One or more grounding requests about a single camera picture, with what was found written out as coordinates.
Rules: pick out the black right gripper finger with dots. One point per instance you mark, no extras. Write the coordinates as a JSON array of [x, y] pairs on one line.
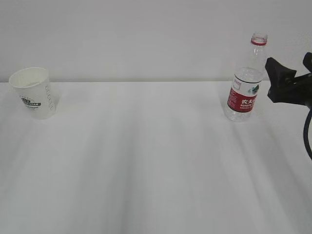
[[279, 75], [307, 61]]

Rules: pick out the Nongfu Spring water bottle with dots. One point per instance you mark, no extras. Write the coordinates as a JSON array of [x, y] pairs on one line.
[[248, 75]]

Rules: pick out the white paper cup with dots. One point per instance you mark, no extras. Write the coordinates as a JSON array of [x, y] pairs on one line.
[[33, 88]]

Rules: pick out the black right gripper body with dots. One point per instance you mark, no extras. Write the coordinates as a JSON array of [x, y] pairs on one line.
[[297, 91]]

